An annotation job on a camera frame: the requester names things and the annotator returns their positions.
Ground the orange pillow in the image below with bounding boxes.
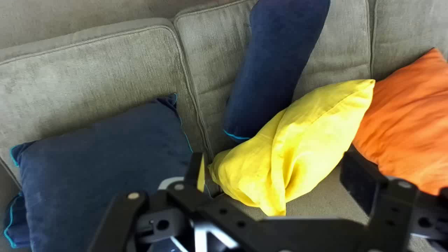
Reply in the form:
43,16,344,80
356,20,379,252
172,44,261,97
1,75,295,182
351,47,448,198

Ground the yellow pillow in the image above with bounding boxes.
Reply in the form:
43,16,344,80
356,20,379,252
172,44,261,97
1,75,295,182
195,77,376,219

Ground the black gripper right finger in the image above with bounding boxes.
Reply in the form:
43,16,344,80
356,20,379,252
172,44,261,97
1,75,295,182
338,147,448,252

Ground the navy pillow teal piping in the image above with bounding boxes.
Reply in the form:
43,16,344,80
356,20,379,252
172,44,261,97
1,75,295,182
1,94,193,251
222,0,331,143

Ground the grey-brown fabric sofa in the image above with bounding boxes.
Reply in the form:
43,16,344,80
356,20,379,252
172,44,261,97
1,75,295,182
0,0,448,252

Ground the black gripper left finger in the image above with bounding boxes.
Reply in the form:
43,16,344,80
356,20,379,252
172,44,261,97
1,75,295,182
86,152,207,252

